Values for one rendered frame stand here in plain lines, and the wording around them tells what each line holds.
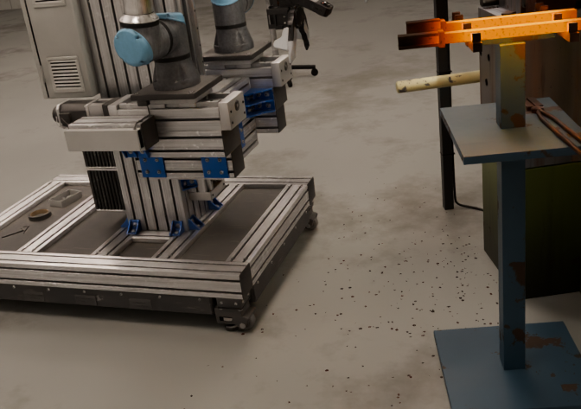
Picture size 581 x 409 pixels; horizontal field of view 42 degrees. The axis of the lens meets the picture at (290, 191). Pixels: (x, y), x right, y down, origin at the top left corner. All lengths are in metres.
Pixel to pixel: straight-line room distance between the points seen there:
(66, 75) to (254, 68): 0.67
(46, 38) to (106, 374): 1.16
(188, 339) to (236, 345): 0.18
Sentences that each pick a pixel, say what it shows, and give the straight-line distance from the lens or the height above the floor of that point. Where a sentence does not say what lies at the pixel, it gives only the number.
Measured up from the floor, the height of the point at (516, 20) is 1.01.
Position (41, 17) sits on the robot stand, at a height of 1.05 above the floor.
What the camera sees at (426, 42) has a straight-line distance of 1.77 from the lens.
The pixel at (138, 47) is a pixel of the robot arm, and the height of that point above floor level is 0.98.
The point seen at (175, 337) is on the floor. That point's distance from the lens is 2.63.
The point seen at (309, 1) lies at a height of 1.08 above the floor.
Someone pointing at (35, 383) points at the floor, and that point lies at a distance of 2.60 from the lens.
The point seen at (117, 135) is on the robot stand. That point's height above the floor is 0.71.
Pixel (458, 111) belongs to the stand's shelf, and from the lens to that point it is 2.11.
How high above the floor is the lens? 1.37
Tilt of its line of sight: 22 degrees down
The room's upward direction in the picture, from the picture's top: 7 degrees counter-clockwise
